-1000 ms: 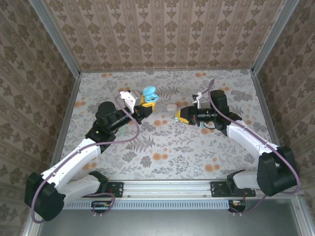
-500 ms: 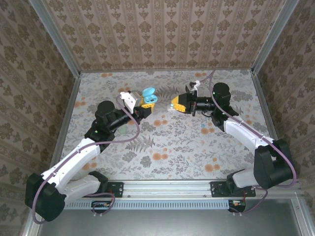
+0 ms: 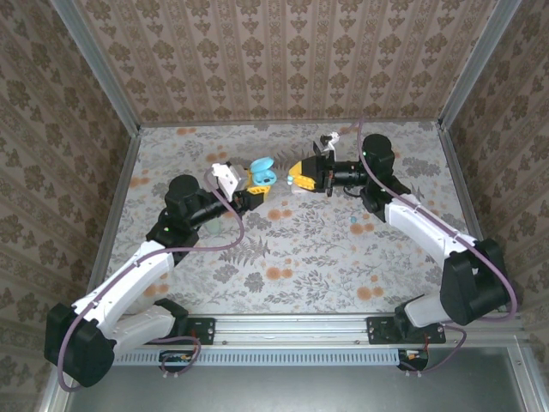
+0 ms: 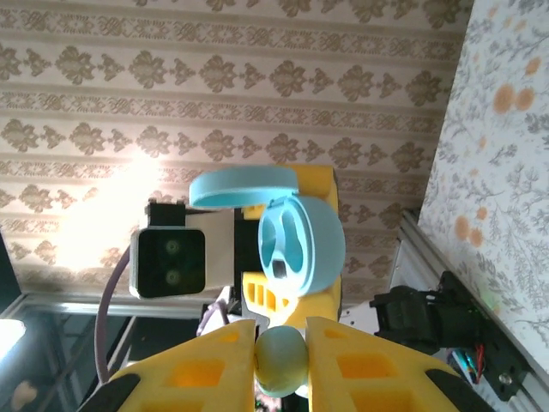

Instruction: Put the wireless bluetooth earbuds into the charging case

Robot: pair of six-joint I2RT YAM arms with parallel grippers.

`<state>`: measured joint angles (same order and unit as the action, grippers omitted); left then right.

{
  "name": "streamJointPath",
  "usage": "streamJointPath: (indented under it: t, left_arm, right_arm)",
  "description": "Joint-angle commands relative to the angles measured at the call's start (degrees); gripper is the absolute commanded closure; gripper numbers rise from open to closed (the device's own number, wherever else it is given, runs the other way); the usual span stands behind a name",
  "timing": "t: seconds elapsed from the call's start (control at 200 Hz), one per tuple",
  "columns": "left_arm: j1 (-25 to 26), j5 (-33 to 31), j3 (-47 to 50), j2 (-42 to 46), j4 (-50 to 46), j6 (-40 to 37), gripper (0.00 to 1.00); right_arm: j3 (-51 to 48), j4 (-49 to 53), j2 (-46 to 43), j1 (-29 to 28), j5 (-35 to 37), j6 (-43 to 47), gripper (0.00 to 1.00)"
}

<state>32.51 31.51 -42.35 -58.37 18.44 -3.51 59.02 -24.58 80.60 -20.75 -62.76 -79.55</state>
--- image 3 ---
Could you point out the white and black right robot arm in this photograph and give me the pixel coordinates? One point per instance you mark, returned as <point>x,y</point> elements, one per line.
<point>429,232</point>

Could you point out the floral patterned tablecloth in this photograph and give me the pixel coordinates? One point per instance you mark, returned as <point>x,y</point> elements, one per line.
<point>309,266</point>

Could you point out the aluminium corner post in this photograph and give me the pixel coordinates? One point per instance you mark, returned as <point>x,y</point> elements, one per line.
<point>477,64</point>
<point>101,68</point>

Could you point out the pale silicone case sleeve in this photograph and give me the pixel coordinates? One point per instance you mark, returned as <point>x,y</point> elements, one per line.
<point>213,227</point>

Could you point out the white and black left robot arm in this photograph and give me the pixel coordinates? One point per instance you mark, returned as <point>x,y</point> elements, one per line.
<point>128,274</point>

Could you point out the aluminium side rail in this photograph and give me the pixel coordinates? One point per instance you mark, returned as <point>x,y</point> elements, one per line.
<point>113,214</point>
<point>472,214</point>

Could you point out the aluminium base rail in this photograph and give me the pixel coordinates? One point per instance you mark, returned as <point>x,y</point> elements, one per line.
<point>291,330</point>

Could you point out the black controller board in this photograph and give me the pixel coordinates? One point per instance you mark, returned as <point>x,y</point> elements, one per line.
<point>180,359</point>
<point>414,359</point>

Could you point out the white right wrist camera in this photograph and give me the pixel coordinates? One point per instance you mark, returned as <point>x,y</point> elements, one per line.
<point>328,143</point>

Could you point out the grey metal panel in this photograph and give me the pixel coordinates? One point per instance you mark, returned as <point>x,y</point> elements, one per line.
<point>300,390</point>

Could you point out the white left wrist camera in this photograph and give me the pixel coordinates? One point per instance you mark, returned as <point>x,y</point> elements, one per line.
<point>227,178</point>

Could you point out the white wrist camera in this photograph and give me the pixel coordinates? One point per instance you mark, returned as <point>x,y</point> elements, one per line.
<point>227,178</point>
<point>328,143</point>

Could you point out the light blue earbud charging case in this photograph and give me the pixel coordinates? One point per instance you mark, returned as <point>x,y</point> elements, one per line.
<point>261,169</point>

